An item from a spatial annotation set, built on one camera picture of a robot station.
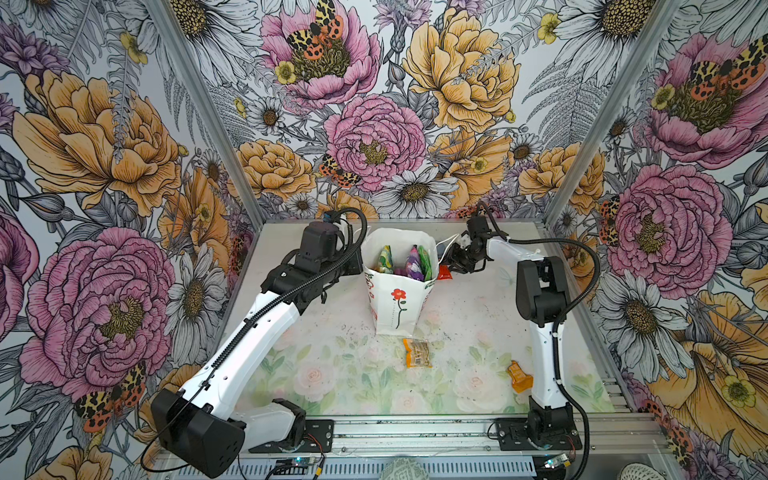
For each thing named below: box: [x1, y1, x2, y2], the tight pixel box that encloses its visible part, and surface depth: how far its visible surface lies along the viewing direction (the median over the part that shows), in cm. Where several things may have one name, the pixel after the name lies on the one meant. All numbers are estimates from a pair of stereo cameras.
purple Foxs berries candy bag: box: [406, 244, 425, 281], surface depth 84 cm
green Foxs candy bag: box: [379, 244, 394, 274], surface depth 91 cm
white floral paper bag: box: [361, 228, 439, 337], surface depth 83 cm
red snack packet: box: [437, 264, 453, 281], surface depth 107 cm
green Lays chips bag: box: [418, 246, 433, 281], surface depth 86 cm
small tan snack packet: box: [403, 338, 433, 369], surface depth 87 cm
